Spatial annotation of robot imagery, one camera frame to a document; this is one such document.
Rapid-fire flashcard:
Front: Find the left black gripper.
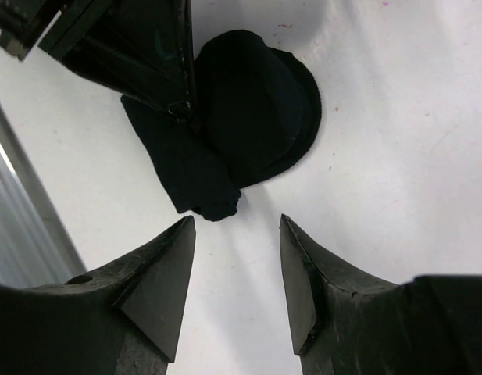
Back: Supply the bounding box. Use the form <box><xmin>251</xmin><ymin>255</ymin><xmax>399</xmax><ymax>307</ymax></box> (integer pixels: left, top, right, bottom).
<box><xmin>0</xmin><ymin>0</ymin><xmax>196</xmax><ymax>120</ymax></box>

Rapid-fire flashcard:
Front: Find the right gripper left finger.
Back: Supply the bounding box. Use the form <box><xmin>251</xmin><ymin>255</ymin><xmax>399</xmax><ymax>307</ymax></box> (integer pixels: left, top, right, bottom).
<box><xmin>0</xmin><ymin>216</ymin><xmax>196</xmax><ymax>374</ymax></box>

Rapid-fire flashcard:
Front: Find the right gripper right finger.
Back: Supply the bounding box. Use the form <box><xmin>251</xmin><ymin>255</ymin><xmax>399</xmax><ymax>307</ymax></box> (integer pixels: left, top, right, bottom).
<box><xmin>280</xmin><ymin>216</ymin><xmax>482</xmax><ymax>374</ymax></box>

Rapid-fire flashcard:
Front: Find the black sock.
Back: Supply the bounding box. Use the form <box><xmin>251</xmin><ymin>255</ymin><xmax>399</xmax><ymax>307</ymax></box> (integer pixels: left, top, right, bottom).
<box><xmin>121</xmin><ymin>30</ymin><xmax>322</xmax><ymax>221</ymax></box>

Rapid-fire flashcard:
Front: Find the aluminium front rail frame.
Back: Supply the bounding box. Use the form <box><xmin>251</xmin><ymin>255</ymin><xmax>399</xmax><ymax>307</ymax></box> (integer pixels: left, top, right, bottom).
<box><xmin>0</xmin><ymin>105</ymin><xmax>86</xmax><ymax>289</ymax></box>

